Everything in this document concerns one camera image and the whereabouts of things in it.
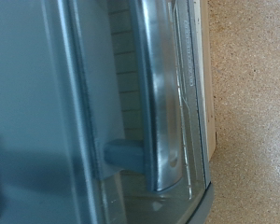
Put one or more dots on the silver toaster oven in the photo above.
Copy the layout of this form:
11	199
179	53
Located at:
21	93

